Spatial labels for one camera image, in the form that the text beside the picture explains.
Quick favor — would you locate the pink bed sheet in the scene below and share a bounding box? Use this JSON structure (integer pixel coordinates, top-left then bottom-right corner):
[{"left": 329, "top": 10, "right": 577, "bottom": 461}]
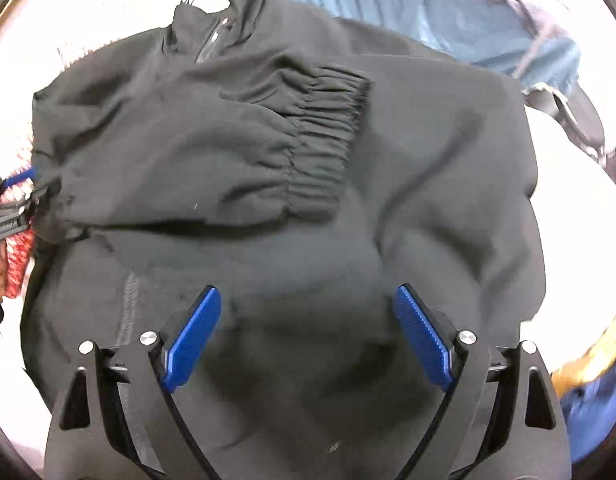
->
[{"left": 0, "top": 103, "right": 616, "bottom": 477}]

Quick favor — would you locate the black jacket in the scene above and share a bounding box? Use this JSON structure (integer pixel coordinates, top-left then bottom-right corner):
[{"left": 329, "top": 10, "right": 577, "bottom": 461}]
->
[{"left": 21, "top": 0, "right": 546, "bottom": 479}]

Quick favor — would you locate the dark grey duvet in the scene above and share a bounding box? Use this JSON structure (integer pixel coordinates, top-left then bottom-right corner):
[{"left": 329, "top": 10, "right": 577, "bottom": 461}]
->
[{"left": 494, "top": 0, "right": 605, "bottom": 153}]

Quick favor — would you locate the red floral patterned garment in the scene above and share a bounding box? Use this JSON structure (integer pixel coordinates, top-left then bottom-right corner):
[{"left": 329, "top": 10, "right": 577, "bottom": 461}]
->
[{"left": 0, "top": 179, "right": 34, "bottom": 304}]

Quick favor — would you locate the teal blue bed sheet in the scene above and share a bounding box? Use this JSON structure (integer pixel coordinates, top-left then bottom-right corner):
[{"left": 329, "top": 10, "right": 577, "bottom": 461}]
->
[{"left": 296, "top": 0, "right": 580, "bottom": 96}]

